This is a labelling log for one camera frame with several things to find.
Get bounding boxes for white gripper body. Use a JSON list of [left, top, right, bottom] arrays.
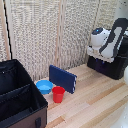
[[86, 45, 115, 64]]

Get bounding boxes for dark blue flat board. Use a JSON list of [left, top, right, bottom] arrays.
[[48, 64, 78, 95]]

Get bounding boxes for red plastic cup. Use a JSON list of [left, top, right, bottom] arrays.
[[51, 86, 66, 104]]

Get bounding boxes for blue plastic bowl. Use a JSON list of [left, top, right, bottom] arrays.
[[35, 79, 54, 95]]

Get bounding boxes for black fabric storage box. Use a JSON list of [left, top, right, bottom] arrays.
[[0, 59, 49, 128]]

